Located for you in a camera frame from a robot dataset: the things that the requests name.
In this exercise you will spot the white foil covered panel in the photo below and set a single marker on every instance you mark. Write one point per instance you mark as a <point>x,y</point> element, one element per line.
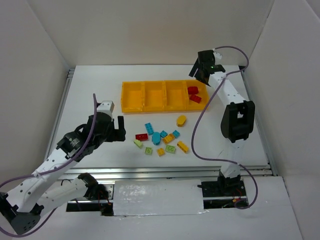
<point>157,198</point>

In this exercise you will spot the teal square lego brick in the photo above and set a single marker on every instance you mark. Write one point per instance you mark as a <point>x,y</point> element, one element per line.
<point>176,134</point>
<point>163,134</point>

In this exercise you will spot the red oval lego brick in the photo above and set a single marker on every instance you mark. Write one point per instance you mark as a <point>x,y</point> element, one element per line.
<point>192,90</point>

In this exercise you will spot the yellow flat lego brick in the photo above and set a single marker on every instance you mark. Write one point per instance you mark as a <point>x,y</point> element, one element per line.
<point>169,138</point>

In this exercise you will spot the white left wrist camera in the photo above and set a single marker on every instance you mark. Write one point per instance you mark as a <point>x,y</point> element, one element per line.
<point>106,107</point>

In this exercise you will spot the red curved lego brick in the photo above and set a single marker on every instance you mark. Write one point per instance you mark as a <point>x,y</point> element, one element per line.
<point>195,98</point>

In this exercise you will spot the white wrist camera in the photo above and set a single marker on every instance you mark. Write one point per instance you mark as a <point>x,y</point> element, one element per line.
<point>217,55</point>
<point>106,107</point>

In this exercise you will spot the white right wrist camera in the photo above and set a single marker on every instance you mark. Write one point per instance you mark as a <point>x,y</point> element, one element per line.
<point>217,55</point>

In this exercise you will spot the light green sloped lego brick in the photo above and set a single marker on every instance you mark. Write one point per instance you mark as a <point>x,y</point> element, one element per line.
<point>138,143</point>

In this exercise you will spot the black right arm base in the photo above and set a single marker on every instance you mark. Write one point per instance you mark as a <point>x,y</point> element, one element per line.
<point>225,192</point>

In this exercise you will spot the light green rectangular lego brick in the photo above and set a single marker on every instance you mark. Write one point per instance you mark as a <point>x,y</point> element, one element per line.
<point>170,149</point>

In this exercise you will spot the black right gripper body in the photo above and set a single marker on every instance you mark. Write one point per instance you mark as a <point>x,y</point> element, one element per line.
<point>200,69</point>

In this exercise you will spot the small yellow square lego brick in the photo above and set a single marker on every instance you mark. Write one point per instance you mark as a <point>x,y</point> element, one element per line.
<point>160,152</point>

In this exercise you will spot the long teal lego brick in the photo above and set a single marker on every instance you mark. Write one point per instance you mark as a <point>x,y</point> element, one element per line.
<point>149,128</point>

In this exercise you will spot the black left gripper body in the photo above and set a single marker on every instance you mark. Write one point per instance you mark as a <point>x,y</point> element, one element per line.
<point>116,132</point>

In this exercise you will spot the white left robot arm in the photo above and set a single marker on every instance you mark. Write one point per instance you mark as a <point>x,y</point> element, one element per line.
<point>24,205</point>

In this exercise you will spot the aluminium table edge rail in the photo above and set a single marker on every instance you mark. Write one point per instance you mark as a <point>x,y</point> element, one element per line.
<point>152,173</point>

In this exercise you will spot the light green square lego brick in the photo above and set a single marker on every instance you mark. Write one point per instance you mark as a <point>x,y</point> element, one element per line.
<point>148,151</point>

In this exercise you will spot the teal oval lego brick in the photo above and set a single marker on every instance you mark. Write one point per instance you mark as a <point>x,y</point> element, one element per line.
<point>156,138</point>

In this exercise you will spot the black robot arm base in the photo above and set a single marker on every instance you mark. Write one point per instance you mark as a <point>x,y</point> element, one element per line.
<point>97,192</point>

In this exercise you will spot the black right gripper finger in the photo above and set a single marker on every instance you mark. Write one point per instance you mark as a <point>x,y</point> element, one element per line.
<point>203,77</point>
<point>195,70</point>

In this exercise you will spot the yellow oval lego brick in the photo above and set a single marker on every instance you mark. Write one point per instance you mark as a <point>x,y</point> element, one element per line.
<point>181,120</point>

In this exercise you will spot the yellow four-compartment bin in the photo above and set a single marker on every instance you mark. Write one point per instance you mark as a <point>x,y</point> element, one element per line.
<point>161,96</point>

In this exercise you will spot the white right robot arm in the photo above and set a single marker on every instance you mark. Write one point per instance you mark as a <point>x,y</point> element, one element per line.
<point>238,118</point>

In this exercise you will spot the red rectangular lego brick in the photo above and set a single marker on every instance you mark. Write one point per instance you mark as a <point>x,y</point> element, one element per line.
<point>142,137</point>

